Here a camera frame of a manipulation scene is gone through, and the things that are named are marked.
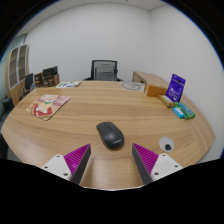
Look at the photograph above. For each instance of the small brown cardboard box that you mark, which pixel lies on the small brown cardboard box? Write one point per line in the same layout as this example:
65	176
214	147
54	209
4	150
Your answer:
38	80

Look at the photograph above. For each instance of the round grey printed disc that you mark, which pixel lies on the round grey printed disc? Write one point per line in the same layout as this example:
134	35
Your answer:
132	86

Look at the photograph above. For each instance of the small blue box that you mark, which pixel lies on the small blue box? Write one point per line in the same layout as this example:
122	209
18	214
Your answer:
178	112

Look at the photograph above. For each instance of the printed sticker sheet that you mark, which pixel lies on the printed sticker sheet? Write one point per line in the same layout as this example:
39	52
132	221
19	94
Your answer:
68	84

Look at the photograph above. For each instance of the orange-brown box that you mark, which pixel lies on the orange-brown box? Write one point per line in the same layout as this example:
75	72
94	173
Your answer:
156	90

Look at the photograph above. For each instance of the black mesh office chair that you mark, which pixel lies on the black mesh office chair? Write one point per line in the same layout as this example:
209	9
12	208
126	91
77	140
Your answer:
93	70

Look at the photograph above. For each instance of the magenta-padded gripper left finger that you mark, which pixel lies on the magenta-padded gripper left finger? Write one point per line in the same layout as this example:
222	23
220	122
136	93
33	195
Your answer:
76	159

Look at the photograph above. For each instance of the wooden side desk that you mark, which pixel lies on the wooden side desk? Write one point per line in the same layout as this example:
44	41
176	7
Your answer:
148	77

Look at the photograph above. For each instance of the grey backpack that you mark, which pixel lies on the grey backpack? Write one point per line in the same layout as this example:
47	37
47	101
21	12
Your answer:
105	72

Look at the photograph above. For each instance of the small tan box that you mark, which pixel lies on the small tan box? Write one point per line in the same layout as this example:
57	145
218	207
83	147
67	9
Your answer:
165	100

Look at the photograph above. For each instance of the black box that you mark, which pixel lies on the black box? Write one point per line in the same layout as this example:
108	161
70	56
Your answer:
50	71

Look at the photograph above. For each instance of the small black chair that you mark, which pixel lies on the small black chair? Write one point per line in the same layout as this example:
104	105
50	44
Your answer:
29	81

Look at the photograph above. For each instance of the wooden shelf unit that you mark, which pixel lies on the wooden shelf unit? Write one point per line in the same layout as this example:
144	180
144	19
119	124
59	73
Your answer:
18	65

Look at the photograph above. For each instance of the purple card package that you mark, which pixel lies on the purple card package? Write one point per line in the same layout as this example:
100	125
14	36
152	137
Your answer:
176	87

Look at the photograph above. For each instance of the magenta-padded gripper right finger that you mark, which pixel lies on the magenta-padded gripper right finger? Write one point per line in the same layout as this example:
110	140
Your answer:
148	160

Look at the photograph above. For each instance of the black leather chair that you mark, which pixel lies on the black leather chair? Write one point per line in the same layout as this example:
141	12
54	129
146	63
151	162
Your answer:
7	104

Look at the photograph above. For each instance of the cartoon print mouse pad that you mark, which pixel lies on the cartoon print mouse pad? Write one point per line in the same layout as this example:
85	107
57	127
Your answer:
46	106

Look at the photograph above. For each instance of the small green box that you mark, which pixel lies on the small green box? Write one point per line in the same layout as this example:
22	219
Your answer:
187	110

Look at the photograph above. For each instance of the black computer mouse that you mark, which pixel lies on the black computer mouse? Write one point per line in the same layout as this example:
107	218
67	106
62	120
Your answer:
111	135

